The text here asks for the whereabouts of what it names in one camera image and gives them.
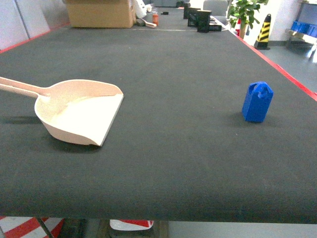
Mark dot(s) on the beige plastic dustpan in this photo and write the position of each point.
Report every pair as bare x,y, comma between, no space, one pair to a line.
77,111

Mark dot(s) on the blue plastic part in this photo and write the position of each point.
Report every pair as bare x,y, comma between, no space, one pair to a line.
257,101

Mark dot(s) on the steel shelf rack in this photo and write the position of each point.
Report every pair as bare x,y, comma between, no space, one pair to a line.
307,13

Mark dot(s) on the orange can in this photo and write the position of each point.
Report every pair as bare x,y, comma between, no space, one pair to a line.
155,19

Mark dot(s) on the red white traffic cone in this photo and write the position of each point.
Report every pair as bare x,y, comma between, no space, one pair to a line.
237,27

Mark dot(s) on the yellow black traffic cone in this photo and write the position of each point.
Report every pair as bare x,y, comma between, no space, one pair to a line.
261,42

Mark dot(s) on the cardboard box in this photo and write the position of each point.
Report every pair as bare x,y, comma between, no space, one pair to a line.
101,13

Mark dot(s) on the potted green plant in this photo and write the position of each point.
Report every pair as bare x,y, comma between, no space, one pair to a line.
244,10

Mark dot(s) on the blue bin on rack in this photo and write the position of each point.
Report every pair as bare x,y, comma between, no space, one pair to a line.
305,28

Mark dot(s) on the red table frame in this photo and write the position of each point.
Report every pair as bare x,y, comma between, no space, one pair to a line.
273,64

